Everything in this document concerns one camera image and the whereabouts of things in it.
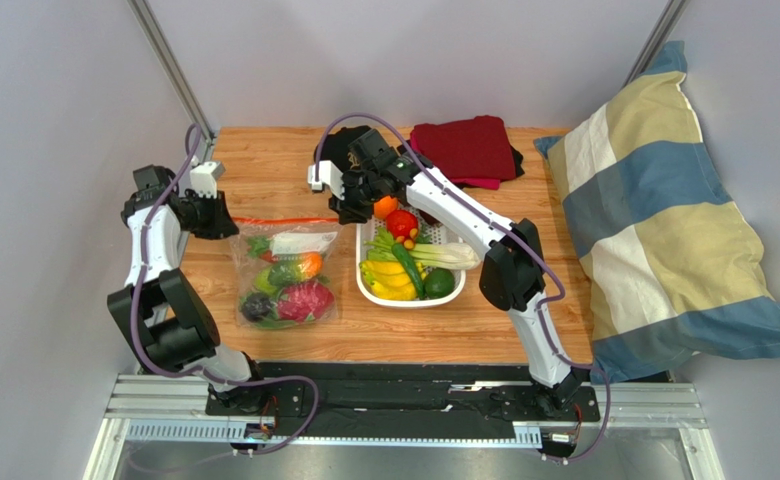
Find orange tangerine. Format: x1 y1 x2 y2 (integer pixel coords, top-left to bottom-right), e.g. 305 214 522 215
373 196 398 220

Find black baseball cap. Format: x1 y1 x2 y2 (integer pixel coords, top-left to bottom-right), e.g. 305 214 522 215
320 125 371 172

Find pink dragon fruit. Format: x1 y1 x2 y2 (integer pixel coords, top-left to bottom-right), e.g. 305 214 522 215
276 280 335 323

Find green avocado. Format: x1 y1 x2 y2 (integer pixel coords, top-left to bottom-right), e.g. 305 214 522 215
423 268 455 299

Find white radish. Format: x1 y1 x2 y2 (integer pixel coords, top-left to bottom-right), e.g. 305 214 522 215
270 231 338 256

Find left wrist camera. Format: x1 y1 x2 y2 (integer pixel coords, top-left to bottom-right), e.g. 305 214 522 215
189 157 226 199

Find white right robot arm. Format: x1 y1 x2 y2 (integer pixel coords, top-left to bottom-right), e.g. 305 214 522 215
307 129 582 410

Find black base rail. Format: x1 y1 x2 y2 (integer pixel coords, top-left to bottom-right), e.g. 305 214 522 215
205 361 603 440

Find red tomato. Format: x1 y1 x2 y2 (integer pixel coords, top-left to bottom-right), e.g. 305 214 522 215
385 209 420 240

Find striped blue yellow pillow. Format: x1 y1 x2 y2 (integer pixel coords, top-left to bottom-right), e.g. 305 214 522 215
536 41 780 383

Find dark red folded cloth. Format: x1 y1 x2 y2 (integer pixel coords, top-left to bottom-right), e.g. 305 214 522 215
410 115 516 190

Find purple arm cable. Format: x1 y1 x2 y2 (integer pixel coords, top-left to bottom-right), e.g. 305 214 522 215
314 113 615 465
126 123 321 457

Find yellow bananas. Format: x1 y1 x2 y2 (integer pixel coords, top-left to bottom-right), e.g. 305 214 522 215
359 260 419 301

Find white green bok choy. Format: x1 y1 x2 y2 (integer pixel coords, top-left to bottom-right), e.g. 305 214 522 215
366 227 481 270

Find green cucumber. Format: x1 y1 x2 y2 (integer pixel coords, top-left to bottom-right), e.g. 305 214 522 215
391 243 426 300

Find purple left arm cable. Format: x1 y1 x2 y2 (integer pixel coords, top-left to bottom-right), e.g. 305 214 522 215
126 123 321 457

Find dark purple mangosteen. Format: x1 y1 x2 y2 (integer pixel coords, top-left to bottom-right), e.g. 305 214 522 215
238 292 274 323

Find orange green mango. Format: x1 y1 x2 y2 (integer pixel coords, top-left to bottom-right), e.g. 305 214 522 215
269 253 324 287

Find clear orange-zip plastic bag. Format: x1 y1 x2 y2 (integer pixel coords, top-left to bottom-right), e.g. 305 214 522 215
229 218 341 330

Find white plastic basket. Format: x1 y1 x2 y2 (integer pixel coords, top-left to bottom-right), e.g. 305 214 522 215
356 207 479 308

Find orange carrot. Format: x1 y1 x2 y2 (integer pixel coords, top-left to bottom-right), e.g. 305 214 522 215
245 235 278 263

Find green apple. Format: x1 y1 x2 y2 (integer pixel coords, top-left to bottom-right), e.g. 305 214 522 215
252 266 279 297

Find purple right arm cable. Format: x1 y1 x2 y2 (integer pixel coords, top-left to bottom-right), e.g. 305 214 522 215
314 113 615 465

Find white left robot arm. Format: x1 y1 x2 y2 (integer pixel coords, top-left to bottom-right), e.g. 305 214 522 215
107 161 264 408

